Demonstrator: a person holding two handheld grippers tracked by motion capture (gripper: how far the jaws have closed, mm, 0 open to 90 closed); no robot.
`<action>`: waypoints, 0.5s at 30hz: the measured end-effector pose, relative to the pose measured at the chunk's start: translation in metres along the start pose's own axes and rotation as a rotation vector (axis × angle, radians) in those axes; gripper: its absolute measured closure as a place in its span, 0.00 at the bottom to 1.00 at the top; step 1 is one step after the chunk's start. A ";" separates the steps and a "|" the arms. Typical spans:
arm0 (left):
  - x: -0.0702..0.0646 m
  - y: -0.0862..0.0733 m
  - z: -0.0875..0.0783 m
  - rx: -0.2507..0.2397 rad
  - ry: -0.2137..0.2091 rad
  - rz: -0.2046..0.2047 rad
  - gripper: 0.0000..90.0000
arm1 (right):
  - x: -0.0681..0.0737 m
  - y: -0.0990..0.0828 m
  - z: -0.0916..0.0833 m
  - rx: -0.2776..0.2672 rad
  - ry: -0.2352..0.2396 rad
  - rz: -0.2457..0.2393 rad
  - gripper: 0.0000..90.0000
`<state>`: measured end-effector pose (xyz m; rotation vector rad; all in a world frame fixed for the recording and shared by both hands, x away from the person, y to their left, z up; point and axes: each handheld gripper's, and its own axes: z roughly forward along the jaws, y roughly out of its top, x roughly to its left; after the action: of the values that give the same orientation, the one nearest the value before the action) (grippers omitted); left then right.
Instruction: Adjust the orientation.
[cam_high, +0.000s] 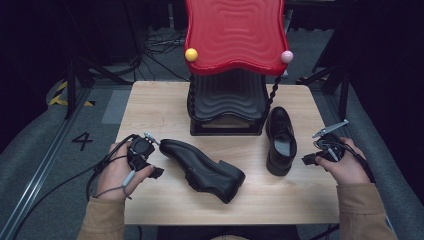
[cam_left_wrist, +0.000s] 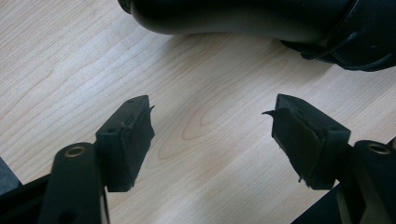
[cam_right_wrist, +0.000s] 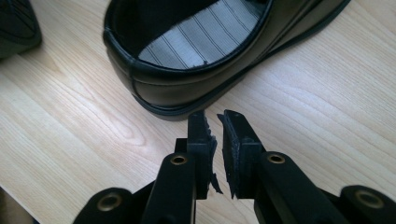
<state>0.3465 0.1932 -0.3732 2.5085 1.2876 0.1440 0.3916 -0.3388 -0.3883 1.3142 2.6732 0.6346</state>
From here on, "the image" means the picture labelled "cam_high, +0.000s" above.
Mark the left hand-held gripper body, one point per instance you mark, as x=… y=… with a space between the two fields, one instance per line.
x=140 y=150

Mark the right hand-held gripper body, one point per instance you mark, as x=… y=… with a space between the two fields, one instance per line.
x=333 y=150

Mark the black leather shoe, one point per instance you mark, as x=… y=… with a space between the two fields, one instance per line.
x=278 y=123
x=200 y=166

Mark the red and black shoe rack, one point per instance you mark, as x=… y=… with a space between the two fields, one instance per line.
x=233 y=33

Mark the person's right hand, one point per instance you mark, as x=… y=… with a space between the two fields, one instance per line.
x=348 y=170

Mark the person's left hand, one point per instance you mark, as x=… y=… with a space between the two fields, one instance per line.
x=113 y=175

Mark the black metal stand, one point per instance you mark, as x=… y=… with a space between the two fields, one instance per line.
x=70 y=90
x=343 y=93

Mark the yellow and black floor tape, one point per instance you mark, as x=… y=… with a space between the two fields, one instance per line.
x=56 y=99

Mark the aluminium floor rail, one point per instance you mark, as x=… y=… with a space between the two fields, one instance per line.
x=33 y=181

